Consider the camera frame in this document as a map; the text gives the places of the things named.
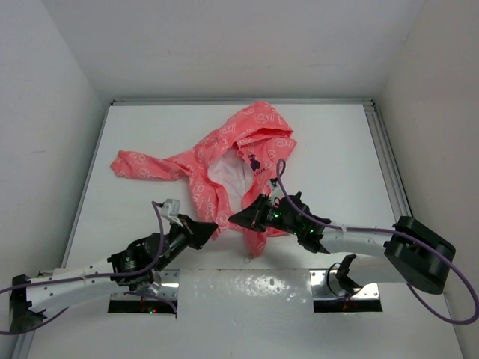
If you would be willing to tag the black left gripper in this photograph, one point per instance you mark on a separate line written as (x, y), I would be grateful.
(197, 232)

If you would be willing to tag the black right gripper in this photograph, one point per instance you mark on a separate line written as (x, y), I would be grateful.
(252, 217)

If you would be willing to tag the pink hooded jacket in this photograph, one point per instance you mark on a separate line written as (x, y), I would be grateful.
(227, 170)

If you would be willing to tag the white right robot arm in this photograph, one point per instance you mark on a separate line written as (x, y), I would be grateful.
(412, 254)

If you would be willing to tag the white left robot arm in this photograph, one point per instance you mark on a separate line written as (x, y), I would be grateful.
(34, 302)

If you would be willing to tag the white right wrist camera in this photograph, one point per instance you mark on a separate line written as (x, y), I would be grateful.
(275, 189)

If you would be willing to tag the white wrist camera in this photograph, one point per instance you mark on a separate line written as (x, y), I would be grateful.
(275, 189)
(170, 208)

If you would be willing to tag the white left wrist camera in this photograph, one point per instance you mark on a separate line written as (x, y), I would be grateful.
(170, 208)

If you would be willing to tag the shiny metal base plate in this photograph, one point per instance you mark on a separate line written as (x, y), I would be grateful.
(309, 283)

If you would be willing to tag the aluminium table frame rail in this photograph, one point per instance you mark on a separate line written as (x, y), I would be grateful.
(343, 162)

